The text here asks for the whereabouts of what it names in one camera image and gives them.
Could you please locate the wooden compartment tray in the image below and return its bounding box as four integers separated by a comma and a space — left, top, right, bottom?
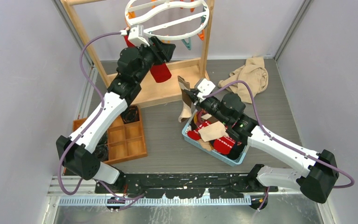
71, 106, 148, 165

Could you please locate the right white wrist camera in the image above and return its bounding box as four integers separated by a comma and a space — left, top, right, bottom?
195, 78, 216, 103

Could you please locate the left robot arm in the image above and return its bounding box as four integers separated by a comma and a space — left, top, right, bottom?
56, 36, 176, 193

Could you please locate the white round clip hanger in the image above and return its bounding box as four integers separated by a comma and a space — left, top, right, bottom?
124, 0, 212, 42

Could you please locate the teal clothes peg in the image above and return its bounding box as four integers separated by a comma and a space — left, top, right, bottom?
181, 37, 192, 50

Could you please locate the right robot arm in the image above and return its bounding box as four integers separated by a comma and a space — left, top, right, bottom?
185, 89, 339, 203

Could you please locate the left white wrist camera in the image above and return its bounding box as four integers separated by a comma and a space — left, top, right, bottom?
126, 24, 150, 47

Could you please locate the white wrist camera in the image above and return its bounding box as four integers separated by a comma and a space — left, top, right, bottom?
195, 78, 216, 103
126, 24, 150, 47

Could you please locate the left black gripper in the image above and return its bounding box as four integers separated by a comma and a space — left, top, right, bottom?
135, 37, 175, 84

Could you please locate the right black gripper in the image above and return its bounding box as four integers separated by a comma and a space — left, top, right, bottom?
185, 88, 230, 126

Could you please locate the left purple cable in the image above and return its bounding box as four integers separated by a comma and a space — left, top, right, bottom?
57, 32, 129, 196

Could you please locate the blue plastic basket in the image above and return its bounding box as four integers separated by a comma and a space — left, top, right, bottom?
181, 110, 249, 167

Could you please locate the beige brown striped sock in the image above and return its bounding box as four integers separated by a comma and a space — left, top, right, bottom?
177, 76, 194, 123

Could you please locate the red white patterned sock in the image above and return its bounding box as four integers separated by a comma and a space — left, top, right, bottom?
187, 120, 236, 154

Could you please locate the beige cloth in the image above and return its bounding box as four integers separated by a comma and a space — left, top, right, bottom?
218, 57, 269, 104

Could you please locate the beige sock in basket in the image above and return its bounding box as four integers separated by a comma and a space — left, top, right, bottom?
198, 122, 228, 142

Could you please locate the wooden hanger stand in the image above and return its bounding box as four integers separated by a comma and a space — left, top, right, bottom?
60, 0, 215, 109

